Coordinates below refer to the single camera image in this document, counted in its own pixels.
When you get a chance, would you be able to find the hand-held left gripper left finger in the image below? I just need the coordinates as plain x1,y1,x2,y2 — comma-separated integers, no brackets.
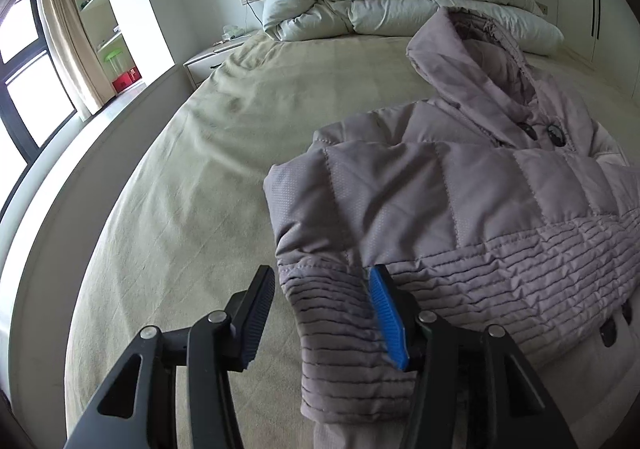
65,265,277,449

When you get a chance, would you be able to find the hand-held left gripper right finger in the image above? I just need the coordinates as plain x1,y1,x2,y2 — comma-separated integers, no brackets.
367,264,578,449

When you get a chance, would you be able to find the mauve quilted hooded jacket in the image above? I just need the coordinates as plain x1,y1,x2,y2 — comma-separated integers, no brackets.
263,6,640,449

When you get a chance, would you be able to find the bed with beige sheet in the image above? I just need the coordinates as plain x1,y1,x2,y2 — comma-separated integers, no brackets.
65,28,640,449

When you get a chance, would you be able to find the white nightstand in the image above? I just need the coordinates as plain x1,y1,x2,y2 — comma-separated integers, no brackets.
183,29,261,90

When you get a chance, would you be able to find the red box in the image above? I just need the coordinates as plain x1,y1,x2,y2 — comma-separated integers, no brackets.
111,67,144,94

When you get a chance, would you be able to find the green plastic stool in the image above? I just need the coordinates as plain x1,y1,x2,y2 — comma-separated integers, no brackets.
102,48,126,80

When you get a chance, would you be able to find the black framed window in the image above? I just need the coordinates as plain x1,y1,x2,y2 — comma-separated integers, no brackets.
0,0,79,166

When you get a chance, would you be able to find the beige curtain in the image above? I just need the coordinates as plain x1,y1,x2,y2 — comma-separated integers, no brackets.
37,0,97,118

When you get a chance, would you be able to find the white built-in shelf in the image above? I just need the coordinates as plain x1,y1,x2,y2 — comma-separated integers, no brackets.
65,0,177,106

